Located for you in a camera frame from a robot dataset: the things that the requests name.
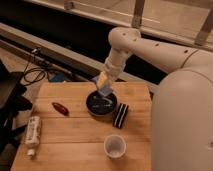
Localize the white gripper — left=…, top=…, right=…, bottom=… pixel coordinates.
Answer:
left=92, top=49, right=130, bottom=97

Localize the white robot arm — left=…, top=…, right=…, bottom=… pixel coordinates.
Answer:
left=95, top=27, right=213, bottom=171

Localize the black cable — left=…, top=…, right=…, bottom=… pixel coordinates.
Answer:
left=20, top=46, right=64, bottom=86

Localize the black white striped block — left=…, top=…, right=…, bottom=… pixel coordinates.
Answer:
left=113, top=103, right=129, bottom=129

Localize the wooden board table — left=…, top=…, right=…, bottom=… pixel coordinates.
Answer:
left=11, top=82, right=151, bottom=171

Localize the black chair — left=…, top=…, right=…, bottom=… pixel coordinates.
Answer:
left=0, top=59, right=32, bottom=154

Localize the red chili pepper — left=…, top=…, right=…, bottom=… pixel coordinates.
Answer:
left=52, top=102, right=69, bottom=116

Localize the dark ceramic bowl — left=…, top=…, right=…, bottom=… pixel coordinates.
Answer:
left=86, top=91, right=117, bottom=117

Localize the white toothpaste tube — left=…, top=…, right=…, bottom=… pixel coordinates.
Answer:
left=25, top=116, right=42, bottom=158

